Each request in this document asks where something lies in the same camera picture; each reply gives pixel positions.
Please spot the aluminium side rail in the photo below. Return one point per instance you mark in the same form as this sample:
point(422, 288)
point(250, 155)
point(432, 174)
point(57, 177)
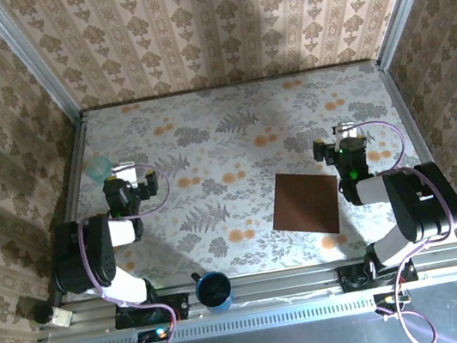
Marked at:
point(68, 205)
point(422, 149)

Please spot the blue mug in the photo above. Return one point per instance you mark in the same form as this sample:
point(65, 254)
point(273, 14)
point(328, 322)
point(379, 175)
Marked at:
point(215, 291)

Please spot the white and black cylinder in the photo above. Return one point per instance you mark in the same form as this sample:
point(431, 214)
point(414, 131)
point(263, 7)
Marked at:
point(58, 317)

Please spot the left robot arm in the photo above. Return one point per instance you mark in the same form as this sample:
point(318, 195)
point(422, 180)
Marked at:
point(93, 254)

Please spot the aluminium frame post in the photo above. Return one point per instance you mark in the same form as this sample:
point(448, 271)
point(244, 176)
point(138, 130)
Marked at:
point(38, 67)
point(402, 0)

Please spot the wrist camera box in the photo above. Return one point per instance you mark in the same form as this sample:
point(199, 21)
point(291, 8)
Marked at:
point(345, 131)
point(129, 176)

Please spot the translucent teal plastic cup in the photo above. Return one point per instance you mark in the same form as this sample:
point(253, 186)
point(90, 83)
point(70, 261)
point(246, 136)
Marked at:
point(98, 168)

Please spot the floral patterned table cover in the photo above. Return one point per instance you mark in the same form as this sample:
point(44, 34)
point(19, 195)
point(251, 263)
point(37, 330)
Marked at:
point(203, 119)

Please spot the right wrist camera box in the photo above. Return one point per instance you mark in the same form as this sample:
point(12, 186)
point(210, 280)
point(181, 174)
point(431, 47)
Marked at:
point(345, 131)

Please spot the long aluminium base rail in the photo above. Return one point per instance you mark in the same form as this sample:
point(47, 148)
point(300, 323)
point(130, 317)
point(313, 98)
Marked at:
point(281, 282)

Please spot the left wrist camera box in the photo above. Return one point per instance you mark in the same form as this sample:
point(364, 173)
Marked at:
point(129, 176)

